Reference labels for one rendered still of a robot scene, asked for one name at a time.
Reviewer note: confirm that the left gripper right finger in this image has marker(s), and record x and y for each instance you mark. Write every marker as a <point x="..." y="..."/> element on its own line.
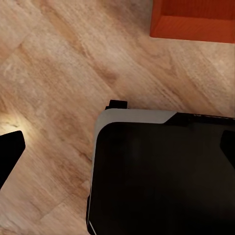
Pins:
<point x="227" y="145"/>

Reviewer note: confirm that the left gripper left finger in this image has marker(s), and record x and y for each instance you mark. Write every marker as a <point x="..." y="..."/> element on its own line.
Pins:
<point x="12" y="146"/>

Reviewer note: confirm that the storage box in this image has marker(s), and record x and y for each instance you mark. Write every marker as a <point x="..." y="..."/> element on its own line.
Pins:
<point x="196" y="20"/>

